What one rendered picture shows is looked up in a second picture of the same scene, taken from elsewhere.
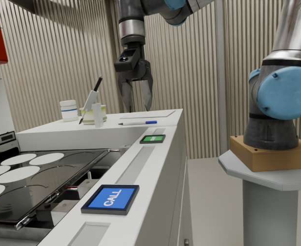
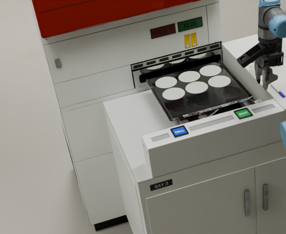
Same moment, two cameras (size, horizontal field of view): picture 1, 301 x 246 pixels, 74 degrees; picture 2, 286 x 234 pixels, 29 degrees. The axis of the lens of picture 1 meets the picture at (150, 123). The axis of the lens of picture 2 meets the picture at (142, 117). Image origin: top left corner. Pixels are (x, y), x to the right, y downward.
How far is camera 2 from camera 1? 1.87 m
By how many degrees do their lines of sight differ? 64
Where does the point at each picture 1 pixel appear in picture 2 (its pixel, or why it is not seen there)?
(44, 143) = (231, 62)
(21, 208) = (177, 112)
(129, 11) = (260, 22)
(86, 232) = (166, 135)
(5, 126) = (214, 38)
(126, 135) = (264, 94)
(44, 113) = not seen: outside the picture
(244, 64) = not seen: outside the picture
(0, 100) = (214, 19)
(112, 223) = (170, 137)
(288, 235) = not seen: outside the picture
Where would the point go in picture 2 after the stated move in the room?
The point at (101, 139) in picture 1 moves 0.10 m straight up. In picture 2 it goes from (254, 85) to (254, 64)
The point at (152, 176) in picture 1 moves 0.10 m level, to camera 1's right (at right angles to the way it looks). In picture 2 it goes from (198, 133) to (214, 146)
